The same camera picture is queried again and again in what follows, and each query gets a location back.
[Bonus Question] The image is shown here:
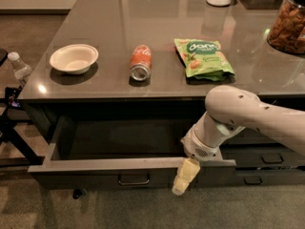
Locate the green snack bag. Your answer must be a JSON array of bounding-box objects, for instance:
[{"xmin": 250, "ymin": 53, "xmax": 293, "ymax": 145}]
[{"xmin": 174, "ymin": 38, "xmax": 235, "ymax": 82}]

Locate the white paper bowl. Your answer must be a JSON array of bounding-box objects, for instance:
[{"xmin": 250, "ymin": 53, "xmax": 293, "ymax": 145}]
[{"xmin": 50, "ymin": 44, "xmax": 99, "ymax": 74}]

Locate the clear plastic water bottle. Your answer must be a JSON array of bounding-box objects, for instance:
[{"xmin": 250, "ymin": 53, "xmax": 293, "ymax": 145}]
[{"xmin": 8, "ymin": 52, "xmax": 32, "ymax": 87}]

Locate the black side stand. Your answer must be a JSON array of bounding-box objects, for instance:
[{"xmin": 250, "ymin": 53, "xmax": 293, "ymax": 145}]
[{"xmin": 0, "ymin": 48, "xmax": 61, "ymax": 169}]

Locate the red soda can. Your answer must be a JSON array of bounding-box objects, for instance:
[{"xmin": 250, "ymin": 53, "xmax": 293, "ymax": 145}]
[{"xmin": 130, "ymin": 45, "xmax": 152, "ymax": 81}]

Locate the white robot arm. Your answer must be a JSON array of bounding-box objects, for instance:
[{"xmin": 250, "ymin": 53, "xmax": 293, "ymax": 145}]
[{"xmin": 172, "ymin": 85, "xmax": 305, "ymax": 196}]

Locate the dark drawer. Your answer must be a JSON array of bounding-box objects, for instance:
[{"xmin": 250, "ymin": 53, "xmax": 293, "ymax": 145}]
[
  {"xmin": 28, "ymin": 115, "xmax": 237, "ymax": 191},
  {"xmin": 227, "ymin": 169, "xmax": 305, "ymax": 186},
  {"xmin": 220, "ymin": 145, "xmax": 305, "ymax": 168},
  {"xmin": 223, "ymin": 127, "xmax": 277, "ymax": 146}
]

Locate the dark cabinet frame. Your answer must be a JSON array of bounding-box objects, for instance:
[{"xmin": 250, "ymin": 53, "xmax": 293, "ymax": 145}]
[{"xmin": 24, "ymin": 94, "xmax": 305, "ymax": 188}]

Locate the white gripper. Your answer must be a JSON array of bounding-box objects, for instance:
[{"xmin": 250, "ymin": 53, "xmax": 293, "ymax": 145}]
[{"xmin": 172, "ymin": 129, "xmax": 219, "ymax": 196}]

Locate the glass jar of nuts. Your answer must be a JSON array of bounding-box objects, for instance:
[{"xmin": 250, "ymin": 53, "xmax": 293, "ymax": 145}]
[{"xmin": 267, "ymin": 0, "xmax": 305, "ymax": 54}]

